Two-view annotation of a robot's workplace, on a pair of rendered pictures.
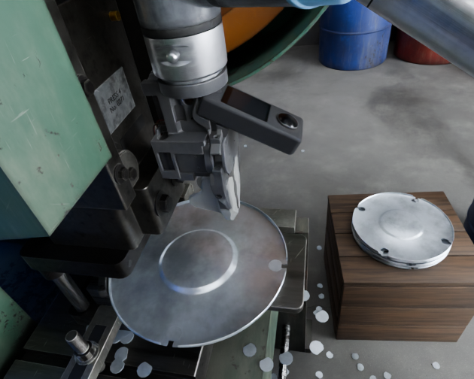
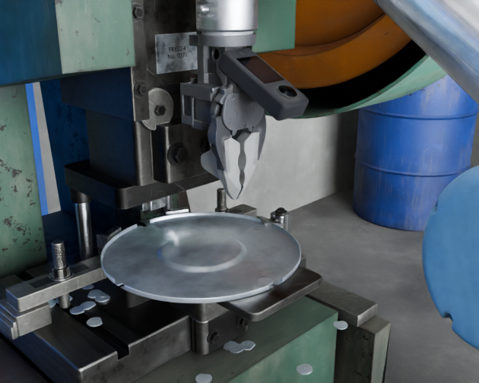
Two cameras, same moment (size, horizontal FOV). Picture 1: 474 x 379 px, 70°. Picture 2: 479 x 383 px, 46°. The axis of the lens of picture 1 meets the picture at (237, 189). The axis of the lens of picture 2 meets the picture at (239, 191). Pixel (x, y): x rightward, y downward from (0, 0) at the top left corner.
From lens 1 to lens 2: 44 cm
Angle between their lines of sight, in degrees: 32
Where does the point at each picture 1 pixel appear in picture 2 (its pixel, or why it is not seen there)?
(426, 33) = (409, 31)
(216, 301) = (185, 279)
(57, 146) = (95, 28)
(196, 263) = (195, 251)
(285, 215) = (358, 302)
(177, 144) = (196, 88)
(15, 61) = not seen: outside the picture
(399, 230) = not seen: outside the picture
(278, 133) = (268, 94)
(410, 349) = not seen: outside the picture
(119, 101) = (180, 55)
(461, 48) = (430, 46)
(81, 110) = (124, 20)
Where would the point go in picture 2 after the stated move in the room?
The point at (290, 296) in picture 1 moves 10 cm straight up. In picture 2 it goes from (254, 304) to (255, 229)
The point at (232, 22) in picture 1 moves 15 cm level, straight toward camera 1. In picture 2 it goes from (356, 49) to (320, 58)
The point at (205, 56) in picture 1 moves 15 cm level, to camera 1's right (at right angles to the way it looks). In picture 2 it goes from (226, 14) to (352, 17)
